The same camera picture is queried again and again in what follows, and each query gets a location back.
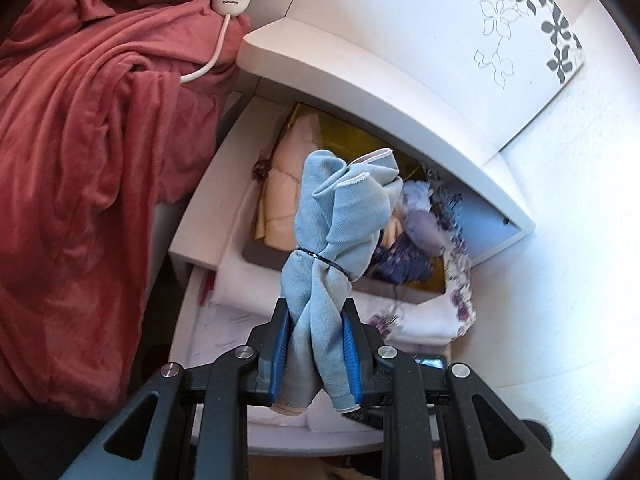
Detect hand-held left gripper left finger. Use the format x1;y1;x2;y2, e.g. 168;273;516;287
60;297;292;480

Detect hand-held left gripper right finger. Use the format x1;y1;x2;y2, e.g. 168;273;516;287
341;297;566;480

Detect navy lace cloth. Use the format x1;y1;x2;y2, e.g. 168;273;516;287
372;232;433;285

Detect purple-grey cloth bundle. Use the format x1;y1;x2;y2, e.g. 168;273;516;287
406;211;447;257

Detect cream cloth bundle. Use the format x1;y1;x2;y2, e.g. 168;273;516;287
382;207;408;243

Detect light blue cloth bundle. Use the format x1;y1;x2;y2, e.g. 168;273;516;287
274;149;405;413

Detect large beige cloth bundle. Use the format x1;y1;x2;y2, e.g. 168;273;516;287
256;112;326;252

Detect gold tin box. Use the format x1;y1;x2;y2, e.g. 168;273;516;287
242;102;447;306

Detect white purple floral folded cloth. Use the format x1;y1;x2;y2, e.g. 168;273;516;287
212;157;476;346

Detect white printed liner papers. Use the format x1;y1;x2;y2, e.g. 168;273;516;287
192;300;273;361

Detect dark cloth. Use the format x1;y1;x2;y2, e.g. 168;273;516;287
522;419;553;461

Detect white nightstand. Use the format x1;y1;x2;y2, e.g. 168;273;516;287
235;17;536;268

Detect red fleece blanket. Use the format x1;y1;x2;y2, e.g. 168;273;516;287
0;0;271;421

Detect white floral-print panel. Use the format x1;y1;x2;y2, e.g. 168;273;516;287
282;0;586;153

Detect white corded controller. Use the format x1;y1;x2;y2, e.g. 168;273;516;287
179;0;256;83

